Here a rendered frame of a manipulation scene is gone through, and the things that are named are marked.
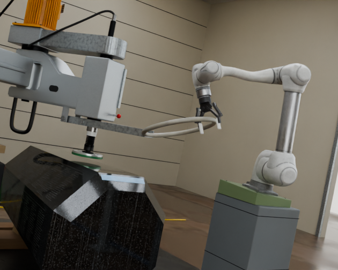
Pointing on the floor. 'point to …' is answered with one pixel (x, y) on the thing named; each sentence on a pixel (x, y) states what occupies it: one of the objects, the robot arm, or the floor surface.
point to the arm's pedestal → (249, 235)
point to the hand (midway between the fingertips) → (210, 129)
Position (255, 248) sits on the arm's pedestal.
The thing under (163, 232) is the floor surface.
